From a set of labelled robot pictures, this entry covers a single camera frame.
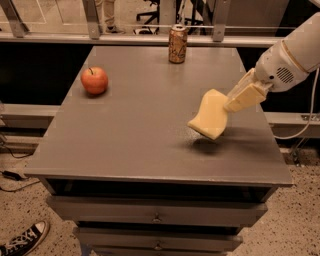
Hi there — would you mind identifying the black office chair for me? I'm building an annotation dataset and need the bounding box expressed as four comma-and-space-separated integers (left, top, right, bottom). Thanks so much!
133, 0, 210, 35

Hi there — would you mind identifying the black white sneaker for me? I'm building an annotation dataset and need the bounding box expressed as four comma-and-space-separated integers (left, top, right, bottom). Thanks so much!
0, 220, 50, 256

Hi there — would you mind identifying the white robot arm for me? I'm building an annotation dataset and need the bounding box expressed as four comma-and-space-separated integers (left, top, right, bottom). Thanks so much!
224, 12, 320, 112

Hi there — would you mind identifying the yellow sponge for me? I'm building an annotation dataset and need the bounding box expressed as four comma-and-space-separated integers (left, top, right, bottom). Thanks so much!
187, 89, 228, 140

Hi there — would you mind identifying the red apple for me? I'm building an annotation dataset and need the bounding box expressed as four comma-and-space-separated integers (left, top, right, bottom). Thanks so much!
80, 67, 108, 95

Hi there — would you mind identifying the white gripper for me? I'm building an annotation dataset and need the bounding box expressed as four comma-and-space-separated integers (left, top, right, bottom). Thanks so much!
224, 42, 309, 112

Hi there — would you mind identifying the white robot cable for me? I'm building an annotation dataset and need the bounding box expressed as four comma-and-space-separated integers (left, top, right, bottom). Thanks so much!
273, 67, 320, 141

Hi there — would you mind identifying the orange soda can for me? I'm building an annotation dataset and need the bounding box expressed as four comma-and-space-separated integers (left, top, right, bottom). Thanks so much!
169, 24, 187, 64

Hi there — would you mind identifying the grey drawer cabinet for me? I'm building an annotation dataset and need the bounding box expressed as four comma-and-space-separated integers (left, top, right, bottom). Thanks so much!
26, 46, 292, 256

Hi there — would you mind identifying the person's shoe in background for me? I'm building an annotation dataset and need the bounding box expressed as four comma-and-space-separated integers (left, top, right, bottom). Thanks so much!
105, 26, 125, 34

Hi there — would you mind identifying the black power adapter with cable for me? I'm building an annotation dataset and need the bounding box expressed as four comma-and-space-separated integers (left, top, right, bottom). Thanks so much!
0, 146, 38, 193

